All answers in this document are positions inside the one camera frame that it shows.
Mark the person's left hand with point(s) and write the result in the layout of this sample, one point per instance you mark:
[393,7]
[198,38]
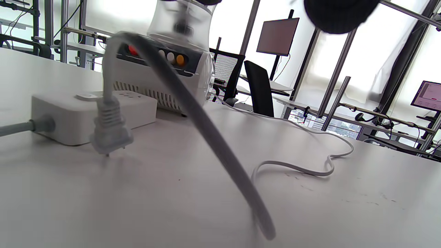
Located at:
[339,15]

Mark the white blender with clear jar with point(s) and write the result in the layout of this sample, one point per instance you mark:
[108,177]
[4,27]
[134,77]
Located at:
[155,74]

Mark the white power strip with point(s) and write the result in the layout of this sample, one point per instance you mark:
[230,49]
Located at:
[75,117]

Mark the monitor on black pole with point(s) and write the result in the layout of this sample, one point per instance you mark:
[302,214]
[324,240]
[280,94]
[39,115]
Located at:
[277,36]

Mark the white background desk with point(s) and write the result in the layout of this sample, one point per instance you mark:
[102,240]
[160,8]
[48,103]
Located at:
[279,86]

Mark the black solid-back office chair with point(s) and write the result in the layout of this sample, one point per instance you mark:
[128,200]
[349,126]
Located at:
[259,89]

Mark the monitor with pink screen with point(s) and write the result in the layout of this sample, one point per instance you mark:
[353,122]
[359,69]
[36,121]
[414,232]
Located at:
[427,95]

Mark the black mesh office chair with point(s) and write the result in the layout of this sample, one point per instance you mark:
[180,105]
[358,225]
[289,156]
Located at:
[227,74]

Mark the aluminium frame post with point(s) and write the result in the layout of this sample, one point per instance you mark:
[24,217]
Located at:
[336,74]

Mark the aluminium rail with clamps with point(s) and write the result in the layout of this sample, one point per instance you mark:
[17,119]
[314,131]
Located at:
[386,117]

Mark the grey metal frame rack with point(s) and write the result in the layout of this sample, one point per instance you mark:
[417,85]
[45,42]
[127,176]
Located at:
[49,20]

